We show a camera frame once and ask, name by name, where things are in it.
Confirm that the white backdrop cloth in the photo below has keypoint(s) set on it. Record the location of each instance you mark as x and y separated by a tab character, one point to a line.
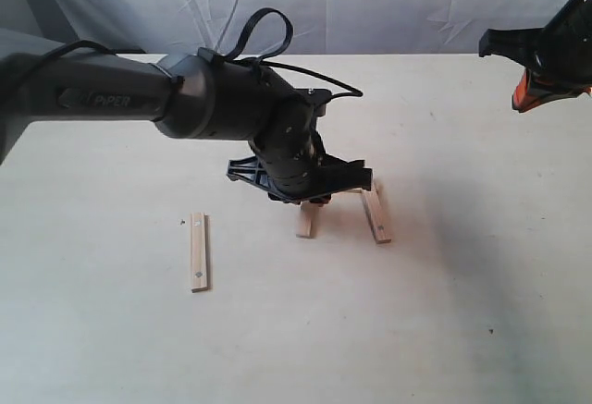
321	26

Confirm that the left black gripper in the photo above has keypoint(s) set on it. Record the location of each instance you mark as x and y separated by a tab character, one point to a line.
302	172

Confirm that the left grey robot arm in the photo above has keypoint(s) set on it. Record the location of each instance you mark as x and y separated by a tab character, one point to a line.
187	97

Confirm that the plain wooden stick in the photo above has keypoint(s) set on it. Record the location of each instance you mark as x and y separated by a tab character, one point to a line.
306	224
361	191

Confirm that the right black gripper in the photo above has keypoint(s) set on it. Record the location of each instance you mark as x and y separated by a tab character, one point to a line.
556	57

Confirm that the wooden stick with holes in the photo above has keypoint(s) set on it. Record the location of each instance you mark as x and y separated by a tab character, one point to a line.
376	216
200	252

